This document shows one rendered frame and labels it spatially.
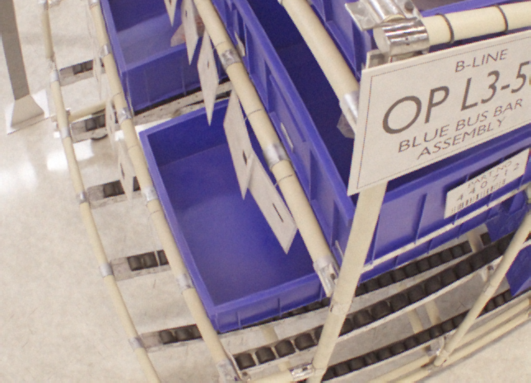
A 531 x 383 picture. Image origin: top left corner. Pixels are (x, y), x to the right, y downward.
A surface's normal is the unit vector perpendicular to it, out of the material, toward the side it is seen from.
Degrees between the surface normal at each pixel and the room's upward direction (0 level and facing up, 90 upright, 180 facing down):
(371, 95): 90
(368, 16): 0
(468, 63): 90
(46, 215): 0
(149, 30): 3
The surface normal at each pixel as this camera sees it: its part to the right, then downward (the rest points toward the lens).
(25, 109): 0.33, 0.82
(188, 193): -0.02, -0.49
